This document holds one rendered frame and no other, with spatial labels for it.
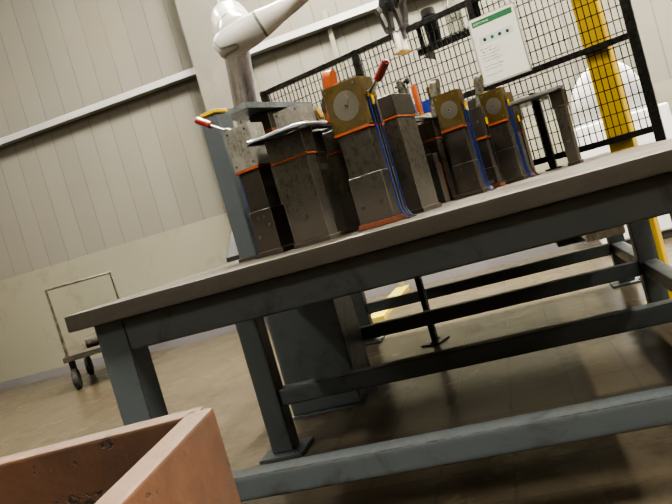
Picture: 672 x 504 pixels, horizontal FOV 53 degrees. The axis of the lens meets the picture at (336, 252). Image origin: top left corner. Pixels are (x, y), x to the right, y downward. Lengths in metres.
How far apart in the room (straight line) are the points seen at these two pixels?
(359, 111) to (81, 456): 1.31
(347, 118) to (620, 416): 0.90
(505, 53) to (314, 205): 1.73
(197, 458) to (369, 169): 1.33
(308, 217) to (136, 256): 5.24
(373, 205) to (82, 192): 5.69
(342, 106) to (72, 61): 5.75
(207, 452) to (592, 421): 1.18
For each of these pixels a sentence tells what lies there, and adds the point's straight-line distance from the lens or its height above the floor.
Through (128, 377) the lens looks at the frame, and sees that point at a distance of 1.70.
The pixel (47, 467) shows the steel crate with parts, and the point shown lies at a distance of 0.47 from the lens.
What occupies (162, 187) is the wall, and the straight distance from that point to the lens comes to 6.73.
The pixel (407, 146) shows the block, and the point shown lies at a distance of 1.86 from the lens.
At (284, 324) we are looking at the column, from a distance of 2.79.
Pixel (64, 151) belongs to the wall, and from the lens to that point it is 7.27.
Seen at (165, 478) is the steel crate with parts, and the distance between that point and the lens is 0.35.
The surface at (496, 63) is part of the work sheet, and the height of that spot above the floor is 1.23.
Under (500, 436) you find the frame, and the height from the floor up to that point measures 0.21.
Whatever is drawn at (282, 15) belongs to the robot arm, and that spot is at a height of 1.48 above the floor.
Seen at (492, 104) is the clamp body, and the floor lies 0.99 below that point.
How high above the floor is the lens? 0.74
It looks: 2 degrees down
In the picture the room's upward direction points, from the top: 16 degrees counter-clockwise
